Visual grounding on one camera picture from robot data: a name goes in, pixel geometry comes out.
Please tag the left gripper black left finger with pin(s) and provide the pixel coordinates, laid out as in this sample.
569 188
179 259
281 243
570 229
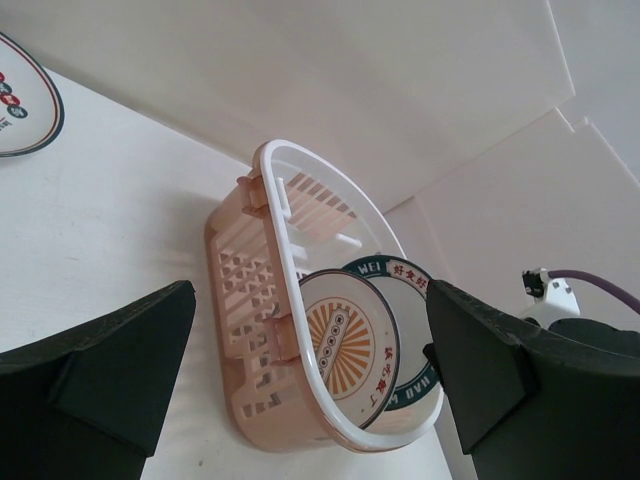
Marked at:
90 402

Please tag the white plastic dish rack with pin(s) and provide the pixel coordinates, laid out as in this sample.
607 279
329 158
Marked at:
328 222

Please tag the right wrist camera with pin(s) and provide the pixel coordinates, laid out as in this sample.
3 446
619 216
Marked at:
553 298

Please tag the plate with green rim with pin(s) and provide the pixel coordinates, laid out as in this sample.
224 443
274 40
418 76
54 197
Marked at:
404 286

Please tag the pink drip tray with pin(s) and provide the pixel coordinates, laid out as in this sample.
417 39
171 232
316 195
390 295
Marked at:
266 357

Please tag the plate with red characters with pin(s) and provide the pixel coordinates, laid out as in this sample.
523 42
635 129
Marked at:
32 109

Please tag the plate with orange sunburst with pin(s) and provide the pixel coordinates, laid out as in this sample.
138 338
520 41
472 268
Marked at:
355 341

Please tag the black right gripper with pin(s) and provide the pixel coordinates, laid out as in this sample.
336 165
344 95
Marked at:
596 334

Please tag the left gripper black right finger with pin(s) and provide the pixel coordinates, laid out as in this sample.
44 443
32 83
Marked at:
529 403

